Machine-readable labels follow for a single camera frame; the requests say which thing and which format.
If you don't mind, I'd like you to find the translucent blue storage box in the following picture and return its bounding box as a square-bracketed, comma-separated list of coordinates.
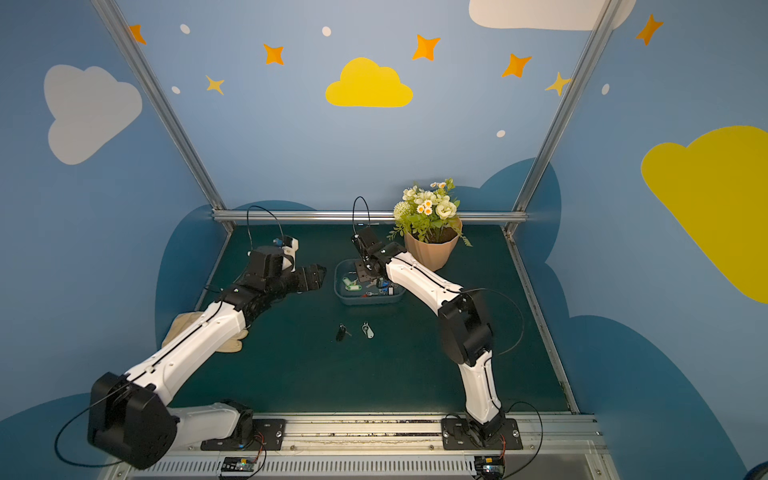
[333, 259, 406, 306]

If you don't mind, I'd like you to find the white tag key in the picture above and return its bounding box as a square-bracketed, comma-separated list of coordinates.
[361, 323, 375, 339]

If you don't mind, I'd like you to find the black fob key bunch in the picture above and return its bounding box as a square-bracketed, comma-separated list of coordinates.
[335, 324, 351, 342]

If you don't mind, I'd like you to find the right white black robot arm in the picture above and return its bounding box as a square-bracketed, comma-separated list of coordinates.
[351, 227, 505, 444]

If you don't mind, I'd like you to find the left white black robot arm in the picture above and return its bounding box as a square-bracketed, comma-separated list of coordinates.
[86, 243, 327, 469]

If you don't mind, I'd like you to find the terracotta flower pot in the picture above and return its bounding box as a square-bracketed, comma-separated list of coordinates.
[403, 216, 464, 272]

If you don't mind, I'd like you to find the white artificial flower bouquet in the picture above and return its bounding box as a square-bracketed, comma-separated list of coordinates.
[388, 178, 472, 247]

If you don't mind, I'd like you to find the beige cloth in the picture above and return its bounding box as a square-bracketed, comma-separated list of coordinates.
[161, 311, 249, 354]

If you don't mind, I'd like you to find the left green circuit board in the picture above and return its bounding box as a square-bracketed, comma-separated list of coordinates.
[219, 457, 257, 477]

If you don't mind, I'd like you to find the green circuit board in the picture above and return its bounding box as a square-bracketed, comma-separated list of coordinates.
[219, 457, 257, 477]
[474, 456, 505, 480]

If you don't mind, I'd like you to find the right green circuit board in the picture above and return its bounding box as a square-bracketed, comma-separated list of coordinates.
[474, 456, 505, 480]

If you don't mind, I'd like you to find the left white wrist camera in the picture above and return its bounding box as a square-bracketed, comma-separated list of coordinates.
[281, 235, 299, 272]

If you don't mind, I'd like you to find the aluminium back frame bar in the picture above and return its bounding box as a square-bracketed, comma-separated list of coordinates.
[213, 208, 527, 224]

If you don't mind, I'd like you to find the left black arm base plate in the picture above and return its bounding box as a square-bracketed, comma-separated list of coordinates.
[200, 418, 286, 451]

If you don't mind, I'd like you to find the aluminium front rail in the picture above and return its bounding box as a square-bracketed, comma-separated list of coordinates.
[100, 412, 619, 479]

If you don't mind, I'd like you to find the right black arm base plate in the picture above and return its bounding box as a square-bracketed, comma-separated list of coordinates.
[440, 416, 523, 451]

